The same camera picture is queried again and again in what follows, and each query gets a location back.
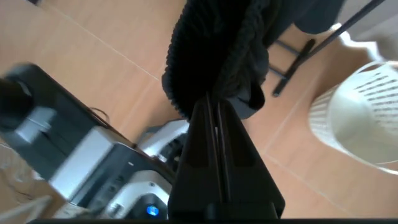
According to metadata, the white laundry basket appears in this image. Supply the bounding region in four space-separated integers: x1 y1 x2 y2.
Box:
308 60 398 175

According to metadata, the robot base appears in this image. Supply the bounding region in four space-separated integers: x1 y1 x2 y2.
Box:
0 62 191 220

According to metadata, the black clothes rack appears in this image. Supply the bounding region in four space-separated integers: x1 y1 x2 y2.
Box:
267 0 387 98

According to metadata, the black garment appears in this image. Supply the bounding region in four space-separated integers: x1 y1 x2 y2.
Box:
160 0 346 121

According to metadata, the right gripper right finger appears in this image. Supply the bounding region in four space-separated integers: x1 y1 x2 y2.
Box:
217 98 286 218

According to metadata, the beige curtain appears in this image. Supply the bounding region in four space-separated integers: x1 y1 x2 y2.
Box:
337 0 398 63

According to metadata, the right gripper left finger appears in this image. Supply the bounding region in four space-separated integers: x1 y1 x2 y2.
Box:
167 95 223 218

